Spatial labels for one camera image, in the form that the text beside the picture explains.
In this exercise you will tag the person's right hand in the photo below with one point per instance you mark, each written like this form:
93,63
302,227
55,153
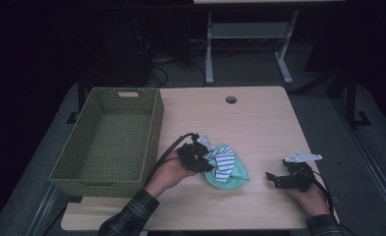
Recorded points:
311,203

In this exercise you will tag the grey metal-framed desk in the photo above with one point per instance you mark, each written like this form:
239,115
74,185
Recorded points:
246,30

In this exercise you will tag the black metal stand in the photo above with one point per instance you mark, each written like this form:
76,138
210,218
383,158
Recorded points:
351,98

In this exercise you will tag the green woven basket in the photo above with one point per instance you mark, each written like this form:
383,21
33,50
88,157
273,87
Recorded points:
115,131

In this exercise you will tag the dark cabinet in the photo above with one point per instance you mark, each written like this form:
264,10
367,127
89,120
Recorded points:
121,59

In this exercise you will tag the mint green striped-trim cloth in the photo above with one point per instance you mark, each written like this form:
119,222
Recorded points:
238,177

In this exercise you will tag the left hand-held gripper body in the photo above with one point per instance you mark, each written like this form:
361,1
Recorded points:
190,155

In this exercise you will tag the person's left hand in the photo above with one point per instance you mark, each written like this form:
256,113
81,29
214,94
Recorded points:
169,177

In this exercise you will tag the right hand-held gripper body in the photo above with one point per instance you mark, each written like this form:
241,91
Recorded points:
300,177

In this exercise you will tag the grey tape strip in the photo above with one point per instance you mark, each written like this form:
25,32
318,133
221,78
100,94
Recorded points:
335,199

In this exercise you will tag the metal floor rail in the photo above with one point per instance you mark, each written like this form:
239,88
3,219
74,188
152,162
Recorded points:
44,209
374,167

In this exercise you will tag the dark round table grommet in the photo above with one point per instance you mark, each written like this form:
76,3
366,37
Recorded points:
231,100

